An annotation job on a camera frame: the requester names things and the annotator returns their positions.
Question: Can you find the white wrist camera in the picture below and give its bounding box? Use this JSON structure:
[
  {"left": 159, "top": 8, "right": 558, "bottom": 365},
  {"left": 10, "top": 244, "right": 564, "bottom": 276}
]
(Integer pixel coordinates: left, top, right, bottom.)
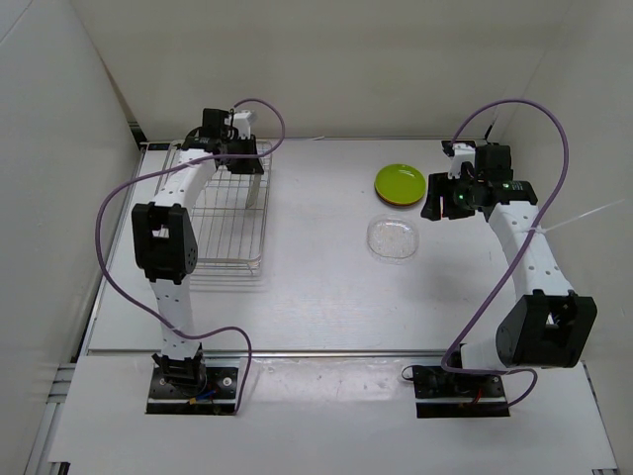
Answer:
[
  {"left": 227, "top": 109, "right": 257, "bottom": 140},
  {"left": 441, "top": 140, "right": 477, "bottom": 179}
]

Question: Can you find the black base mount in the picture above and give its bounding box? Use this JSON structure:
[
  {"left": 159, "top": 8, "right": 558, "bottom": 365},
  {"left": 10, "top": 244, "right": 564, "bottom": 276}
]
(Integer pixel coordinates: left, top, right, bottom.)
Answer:
[
  {"left": 145, "top": 353, "right": 239, "bottom": 416},
  {"left": 401, "top": 365, "right": 509, "bottom": 420}
]

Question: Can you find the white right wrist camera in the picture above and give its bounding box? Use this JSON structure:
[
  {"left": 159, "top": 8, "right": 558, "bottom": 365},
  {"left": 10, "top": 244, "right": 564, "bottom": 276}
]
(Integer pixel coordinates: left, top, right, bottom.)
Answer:
[{"left": 441, "top": 140, "right": 477, "bottom": 179}]

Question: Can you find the green plate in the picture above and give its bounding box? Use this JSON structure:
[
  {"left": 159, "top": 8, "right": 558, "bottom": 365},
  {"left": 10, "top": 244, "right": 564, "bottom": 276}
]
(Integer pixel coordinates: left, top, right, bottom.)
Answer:
[{"left": 374, "top": 163, "right": 427, "bottom": 203}]

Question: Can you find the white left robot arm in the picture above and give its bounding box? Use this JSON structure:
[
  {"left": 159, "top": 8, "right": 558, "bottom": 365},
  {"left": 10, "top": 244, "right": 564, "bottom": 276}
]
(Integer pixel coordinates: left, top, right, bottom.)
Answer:
[{"left": 132, "top": 108, "right": 263, "bottom": 396}]

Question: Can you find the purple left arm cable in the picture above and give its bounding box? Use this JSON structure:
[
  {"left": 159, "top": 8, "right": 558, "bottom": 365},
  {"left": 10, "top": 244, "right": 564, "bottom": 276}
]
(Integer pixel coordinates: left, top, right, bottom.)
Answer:
[{"left": 96, "top": 98, "right": 287, "bottom": 415}]

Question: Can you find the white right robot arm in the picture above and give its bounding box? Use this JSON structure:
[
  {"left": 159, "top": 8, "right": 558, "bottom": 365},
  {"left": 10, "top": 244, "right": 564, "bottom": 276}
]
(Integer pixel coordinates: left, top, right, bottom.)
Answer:
[{"left": 421, "top": 141, "right": 597, "bottom": 396}]

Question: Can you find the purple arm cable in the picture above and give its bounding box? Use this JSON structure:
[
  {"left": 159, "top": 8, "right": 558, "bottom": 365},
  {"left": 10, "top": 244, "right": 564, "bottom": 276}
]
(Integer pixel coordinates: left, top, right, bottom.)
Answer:
[
  {"left": 440, "top": 97, "right": 570, "bottom": 410},
  {"left": 96, "top": 98, "right": 287, "bottom": 415}
]

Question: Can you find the aluminium rail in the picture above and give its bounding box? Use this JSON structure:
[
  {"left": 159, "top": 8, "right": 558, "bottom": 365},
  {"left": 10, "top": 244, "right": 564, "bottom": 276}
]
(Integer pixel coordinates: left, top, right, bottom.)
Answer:
[{"left": 86, "top": 349, "right": 445, "bottom": 359}]

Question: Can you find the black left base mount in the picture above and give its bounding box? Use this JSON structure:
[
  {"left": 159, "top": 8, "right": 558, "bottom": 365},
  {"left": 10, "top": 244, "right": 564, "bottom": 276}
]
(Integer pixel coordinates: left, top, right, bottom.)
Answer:
[{"left": 145, "top": 353, "right": 239, "bottom": 416}]

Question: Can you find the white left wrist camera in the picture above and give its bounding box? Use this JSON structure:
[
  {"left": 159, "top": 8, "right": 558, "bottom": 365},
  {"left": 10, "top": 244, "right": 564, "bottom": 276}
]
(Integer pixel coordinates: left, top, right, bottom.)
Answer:
[{"left": 227, "top": 109, "right": 257, "bottom": 140}]

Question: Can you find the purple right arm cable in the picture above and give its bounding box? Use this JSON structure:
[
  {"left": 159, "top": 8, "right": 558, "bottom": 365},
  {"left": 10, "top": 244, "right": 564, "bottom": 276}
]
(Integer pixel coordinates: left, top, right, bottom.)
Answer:
[{"left": 440, "top": 97, "right": 570, "bottom": 410}]

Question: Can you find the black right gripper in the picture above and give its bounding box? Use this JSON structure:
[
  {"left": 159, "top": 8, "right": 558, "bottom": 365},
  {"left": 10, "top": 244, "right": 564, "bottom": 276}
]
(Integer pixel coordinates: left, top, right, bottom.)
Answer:
[{"left": 420, "top": 171, "right": 483, "bottom": 222}]

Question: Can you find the orange plate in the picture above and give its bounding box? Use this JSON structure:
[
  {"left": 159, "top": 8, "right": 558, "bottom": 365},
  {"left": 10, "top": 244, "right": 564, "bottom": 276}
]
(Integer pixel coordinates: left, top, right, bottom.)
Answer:
[{"left": 379, "top": 197, "right": 420, "bottom": 210}]

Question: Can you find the white cable tie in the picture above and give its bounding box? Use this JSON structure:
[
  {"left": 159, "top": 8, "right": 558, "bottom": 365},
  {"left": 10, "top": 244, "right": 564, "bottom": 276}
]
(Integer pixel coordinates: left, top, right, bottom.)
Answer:
[{"left": 530, "top": 198, "right": 627, "bottom": 235}]

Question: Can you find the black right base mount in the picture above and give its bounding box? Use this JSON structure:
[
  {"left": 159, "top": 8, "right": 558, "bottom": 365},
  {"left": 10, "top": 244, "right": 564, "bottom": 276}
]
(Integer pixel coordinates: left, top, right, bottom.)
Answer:
[{"left": 401, "top": 365, "right": 509, "bottom": 420}]

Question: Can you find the metal wire dish rack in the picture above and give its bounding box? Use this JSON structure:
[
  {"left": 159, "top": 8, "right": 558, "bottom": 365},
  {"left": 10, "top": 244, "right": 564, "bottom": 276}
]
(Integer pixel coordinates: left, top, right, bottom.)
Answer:
[{"left": 189, "top": 154, "right": 273, "bottom": 280}]

